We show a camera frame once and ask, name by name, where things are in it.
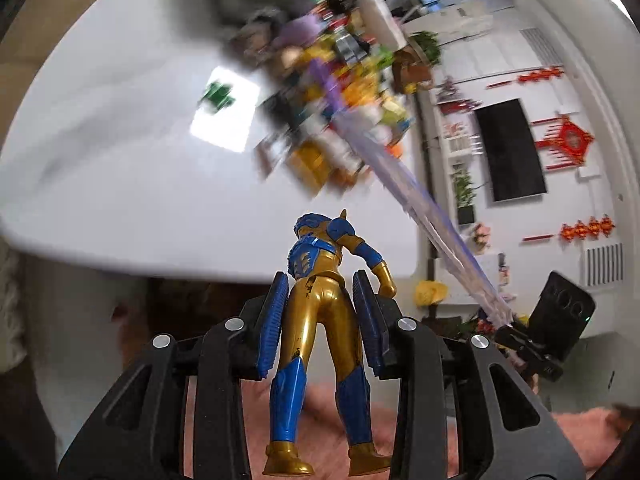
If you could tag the small green toy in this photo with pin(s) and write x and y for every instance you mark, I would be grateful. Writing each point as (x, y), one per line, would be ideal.
(217, 95)

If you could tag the pink flower bouquet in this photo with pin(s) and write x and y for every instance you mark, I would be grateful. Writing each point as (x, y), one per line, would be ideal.
(481, 237)

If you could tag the translucent purple toy sword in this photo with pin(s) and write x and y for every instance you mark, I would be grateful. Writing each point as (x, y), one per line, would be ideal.
(430, 210)

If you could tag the potted green plant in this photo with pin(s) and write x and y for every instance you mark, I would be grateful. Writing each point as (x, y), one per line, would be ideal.
(462, 195)

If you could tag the white paper sheet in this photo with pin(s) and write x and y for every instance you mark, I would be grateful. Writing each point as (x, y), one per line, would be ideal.
(225, 127)

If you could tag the red lantern garland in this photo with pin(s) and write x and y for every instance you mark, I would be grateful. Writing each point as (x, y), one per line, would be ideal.
(585, 228)

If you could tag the black wall television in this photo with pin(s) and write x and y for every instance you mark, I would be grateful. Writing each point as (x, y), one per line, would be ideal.
(510, 152)

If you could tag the pile of colourful toys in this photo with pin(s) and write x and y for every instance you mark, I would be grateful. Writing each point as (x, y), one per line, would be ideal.
(320, 90)

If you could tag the pink fuzzy cloth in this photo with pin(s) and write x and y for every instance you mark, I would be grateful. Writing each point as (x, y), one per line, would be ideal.
(330, 425)
(585, 440)

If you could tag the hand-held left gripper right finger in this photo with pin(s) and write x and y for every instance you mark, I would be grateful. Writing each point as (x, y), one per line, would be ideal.
(368, 325)

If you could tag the gold and blue action figure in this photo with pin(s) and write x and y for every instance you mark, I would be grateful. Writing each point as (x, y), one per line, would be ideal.
(320, 310)

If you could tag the white wall vent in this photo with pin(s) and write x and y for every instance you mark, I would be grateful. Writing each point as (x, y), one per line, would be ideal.
(542, 46)

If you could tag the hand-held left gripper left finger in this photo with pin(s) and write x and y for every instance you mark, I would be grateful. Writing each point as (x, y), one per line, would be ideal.
(272, 325)

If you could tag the leafy green plant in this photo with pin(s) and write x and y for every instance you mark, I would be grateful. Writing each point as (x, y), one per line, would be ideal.
(425, 47)

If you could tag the red knot wall ornament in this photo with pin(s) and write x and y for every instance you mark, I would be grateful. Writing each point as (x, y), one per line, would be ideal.
(572, 140)

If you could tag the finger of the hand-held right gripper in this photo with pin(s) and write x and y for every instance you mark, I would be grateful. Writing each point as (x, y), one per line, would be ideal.
(542, 366)
(520, 338)

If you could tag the yellow round object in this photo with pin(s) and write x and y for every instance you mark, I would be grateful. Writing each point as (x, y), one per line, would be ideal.
(430, 294)

